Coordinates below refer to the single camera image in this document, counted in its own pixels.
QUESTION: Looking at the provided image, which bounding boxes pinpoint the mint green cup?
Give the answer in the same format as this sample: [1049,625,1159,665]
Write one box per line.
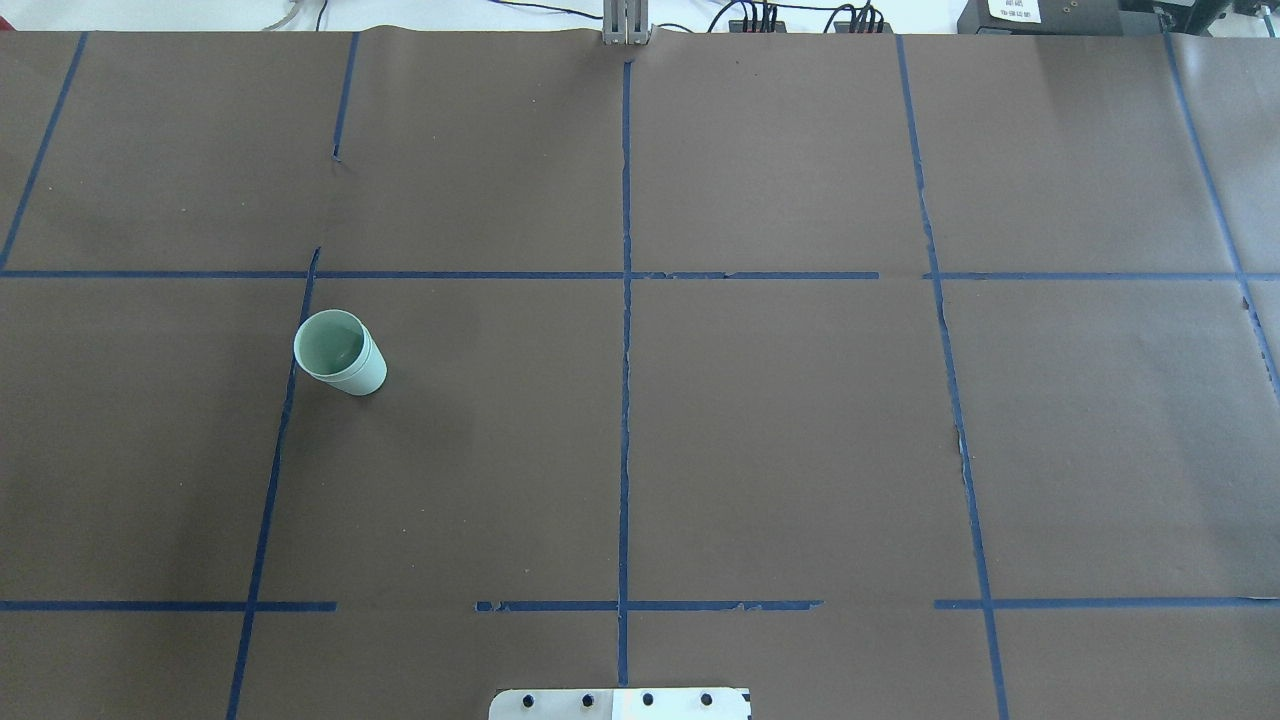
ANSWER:
[317,334,388,397]
[293,309,372,382]

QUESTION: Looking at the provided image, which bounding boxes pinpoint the orange black electronics board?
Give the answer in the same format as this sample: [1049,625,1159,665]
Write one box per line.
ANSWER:
[712,1,781,35]

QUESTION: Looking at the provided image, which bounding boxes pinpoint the black computer box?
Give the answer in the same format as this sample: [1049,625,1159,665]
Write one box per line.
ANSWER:
[955,1,1164,37]

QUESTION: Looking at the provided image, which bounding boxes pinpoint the aluminium frame post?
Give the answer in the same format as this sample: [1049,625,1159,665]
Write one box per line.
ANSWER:
[602,0,653,46]

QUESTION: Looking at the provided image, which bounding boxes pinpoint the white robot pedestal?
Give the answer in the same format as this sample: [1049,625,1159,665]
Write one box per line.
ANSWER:
[488,687,753,719]

